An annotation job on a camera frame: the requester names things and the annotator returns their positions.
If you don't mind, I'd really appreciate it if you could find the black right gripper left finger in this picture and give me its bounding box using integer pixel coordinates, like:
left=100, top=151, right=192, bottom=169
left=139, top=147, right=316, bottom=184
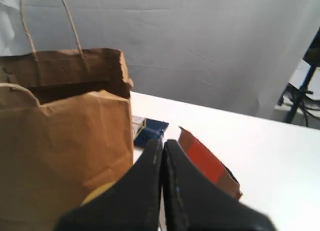
left=54, top=139, right=163, bottom=231

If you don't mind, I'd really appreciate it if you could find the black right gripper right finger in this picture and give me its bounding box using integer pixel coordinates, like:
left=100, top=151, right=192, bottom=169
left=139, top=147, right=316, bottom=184
left=162, top=139, right=276, bottom=231

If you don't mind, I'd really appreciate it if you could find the brown paper bag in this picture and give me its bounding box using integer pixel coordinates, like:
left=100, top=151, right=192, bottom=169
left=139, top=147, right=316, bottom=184
left=0, top=0, right=135, bottom=231

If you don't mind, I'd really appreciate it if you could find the black tripod stand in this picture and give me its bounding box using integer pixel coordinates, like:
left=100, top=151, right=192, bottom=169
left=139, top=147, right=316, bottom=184
left=277, top=32, right=320, bottom=128

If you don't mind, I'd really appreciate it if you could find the blue snack packet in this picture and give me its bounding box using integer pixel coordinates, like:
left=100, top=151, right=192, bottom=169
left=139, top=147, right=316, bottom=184
left=132, top=116, right=169, bottom=148

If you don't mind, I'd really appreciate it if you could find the brown pouch with red label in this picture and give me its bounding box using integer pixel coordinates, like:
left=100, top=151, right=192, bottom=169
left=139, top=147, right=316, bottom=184
left=178, top=127, right=243, bottom=200

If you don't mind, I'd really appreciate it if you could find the clear nut jar yellow lid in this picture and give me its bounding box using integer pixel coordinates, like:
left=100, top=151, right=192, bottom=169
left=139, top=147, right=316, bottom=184
left=81, top=181, right=116, bottom=206

